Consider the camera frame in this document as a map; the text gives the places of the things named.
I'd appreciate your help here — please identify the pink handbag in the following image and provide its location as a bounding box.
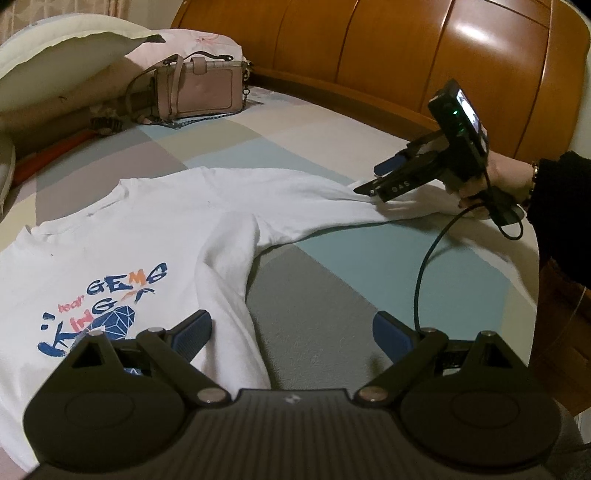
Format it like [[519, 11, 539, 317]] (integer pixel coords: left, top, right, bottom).
[[124, 52, 254, 130]]

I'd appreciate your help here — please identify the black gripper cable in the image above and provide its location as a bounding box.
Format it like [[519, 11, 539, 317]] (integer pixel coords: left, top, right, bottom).
[[413, 203, 526, 334]]

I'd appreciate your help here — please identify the pink floral pillow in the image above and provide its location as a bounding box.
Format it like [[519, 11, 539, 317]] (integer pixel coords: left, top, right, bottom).
[[122, 28, 254, 79]]

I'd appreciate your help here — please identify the wooden headboard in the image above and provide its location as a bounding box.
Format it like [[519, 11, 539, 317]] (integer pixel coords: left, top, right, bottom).
[[171, 0, 591, 162]]

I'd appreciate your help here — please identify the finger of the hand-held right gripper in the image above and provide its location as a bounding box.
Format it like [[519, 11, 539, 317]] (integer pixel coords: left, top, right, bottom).
[[355, 151, 451, 204], [375, 134, 444, 178]]

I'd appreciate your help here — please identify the wooden bedside cabinet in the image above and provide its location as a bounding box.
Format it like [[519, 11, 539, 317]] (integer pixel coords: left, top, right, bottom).
[[538, 256, 591, 416]]

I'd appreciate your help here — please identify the cream pillow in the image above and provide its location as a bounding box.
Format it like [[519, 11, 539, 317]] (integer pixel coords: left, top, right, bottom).
[[0, 28, 167, 116]]

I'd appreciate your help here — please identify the person's right hand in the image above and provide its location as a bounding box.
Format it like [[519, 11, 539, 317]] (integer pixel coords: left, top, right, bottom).
[[457, 154, 536, 210]]

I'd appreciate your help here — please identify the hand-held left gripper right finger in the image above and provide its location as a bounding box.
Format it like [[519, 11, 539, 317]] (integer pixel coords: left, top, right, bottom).
[[353, 310, 532, 407]]

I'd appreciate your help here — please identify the white printed long-sleeve shirt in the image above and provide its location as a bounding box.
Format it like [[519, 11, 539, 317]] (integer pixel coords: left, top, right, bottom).
[[0, 166, 490, 472]]

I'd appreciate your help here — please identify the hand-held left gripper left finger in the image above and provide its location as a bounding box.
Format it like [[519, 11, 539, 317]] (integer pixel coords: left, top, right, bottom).
[[55, 310, 232, 407]]

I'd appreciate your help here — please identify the grey cushion with hole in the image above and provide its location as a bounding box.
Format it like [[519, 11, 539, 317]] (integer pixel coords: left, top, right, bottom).
[[0, 134, 17, 222]]

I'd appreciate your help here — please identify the red orange cloth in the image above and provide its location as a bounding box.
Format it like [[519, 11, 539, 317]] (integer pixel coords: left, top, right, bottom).
[[14, 127, 100, 185]]

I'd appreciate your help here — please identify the person's grey clothed leg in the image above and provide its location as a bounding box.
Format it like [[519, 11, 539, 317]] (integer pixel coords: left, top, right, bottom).
[[549, 397, 591, 480]]

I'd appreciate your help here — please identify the beige pillow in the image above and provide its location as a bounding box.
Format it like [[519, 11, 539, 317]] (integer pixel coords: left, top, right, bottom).
[[0, 58, 158, 134]]

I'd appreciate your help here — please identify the grey brown pillow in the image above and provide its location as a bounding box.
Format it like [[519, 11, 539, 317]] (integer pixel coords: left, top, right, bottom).
[[9, 99, 134, 155]]

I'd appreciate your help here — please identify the person's right forearm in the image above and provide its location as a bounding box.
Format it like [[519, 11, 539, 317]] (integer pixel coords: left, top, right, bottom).
[[526, 150, 591, 287]]

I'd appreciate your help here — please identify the bed with patchwork sheet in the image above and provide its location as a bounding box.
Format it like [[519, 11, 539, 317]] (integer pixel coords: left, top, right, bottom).
[[0, 78, 543, 480]]

